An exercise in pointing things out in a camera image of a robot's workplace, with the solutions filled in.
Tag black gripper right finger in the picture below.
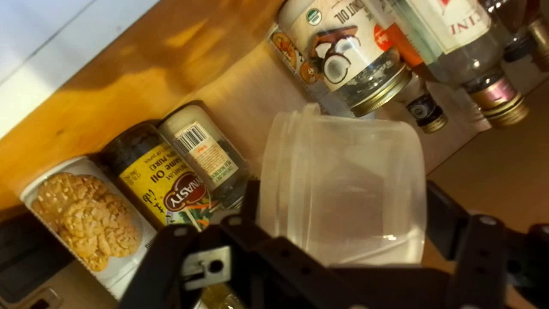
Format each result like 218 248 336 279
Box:
425 179 549 309

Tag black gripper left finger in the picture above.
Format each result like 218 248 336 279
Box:
118 178 345 309

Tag clear plastic bowl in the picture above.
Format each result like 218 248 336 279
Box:
255 101 429 267

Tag wooden cabinet interior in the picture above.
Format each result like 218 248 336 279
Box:
0 0 549 309

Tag glass jar barcode label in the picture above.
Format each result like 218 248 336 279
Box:
158 101 250 210

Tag sesame oil bottle yellow label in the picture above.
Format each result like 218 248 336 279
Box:
99 121 216 229

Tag small bottle black gold cap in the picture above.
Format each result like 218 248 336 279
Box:
393 73 451 135

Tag cookie picture can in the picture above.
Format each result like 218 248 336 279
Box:
19 154 159 301

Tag coconut oil jar gold lid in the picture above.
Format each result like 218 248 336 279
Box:
273 0 413 118

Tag vinegar bottle white label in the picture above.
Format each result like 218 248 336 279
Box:
393 0 530 128

